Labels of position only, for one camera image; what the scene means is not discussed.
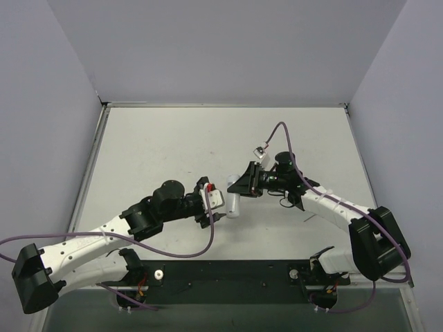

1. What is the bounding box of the white remote control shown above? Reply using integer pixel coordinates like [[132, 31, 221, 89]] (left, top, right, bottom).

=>
[[226, 174, 240, 219]]

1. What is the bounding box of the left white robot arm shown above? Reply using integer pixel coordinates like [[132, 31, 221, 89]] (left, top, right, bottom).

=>
[[12, 177, 224, 314]]

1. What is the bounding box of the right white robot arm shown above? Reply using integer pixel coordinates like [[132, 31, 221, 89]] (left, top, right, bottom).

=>
[[227, 151, 411, 281]]

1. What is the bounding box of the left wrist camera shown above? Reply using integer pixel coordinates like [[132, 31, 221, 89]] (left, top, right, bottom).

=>
[[201, 183, 224, 211]]

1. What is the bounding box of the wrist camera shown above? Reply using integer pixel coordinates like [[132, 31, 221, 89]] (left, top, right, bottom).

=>
[[253, 147, 269, 168], [201, 183, 224, 211]]

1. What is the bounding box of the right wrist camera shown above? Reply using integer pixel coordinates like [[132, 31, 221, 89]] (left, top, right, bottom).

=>
[[253, 147, 269, 168]]

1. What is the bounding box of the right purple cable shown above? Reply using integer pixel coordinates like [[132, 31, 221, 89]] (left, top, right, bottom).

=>
[[264, 121, 415, 314]]

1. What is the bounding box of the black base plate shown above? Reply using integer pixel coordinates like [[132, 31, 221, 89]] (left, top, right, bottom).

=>
[[110, 259, 350, 306]]

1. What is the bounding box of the aluminium table rail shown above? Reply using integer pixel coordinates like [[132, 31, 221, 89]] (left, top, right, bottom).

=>
[[341, 264, 415, 288]]

